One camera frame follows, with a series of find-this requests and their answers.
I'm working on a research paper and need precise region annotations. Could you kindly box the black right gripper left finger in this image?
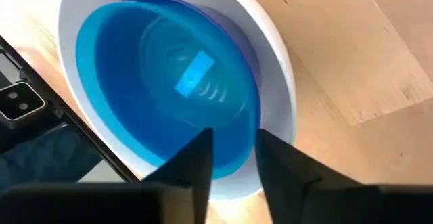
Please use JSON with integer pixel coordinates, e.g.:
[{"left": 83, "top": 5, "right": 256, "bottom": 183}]
[{"left": 141, "top": 127, "right": 214, "bottom": 224}]

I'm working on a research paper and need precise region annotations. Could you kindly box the dark blue plastic bowl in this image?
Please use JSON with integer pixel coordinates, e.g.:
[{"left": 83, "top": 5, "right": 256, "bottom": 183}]
[{"left": 122, "top": 0, "right": 263, "bottom": 86}]

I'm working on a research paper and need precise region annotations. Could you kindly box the black bracket with two screws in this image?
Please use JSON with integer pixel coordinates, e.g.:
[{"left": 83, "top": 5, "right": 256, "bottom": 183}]
[{"left": 0, "top": 81, "right": 47, "bottom": 131}]

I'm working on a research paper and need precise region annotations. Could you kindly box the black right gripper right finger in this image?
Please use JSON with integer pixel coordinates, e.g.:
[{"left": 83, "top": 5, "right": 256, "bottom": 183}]
[{"left": 254, "top": 128, "right": 360, "bottom": 224}]

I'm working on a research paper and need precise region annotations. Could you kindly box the large white bowl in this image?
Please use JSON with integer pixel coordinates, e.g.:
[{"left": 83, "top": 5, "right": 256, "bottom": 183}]
[{"left": 57, "top": 0, "right": 298, "bottom": 202}]

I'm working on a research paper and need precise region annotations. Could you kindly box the teal plastic bowl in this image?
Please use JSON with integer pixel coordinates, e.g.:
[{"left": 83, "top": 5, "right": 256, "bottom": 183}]
[{"left": 75, "top": 0, "right": 263, "bottom": 181}]

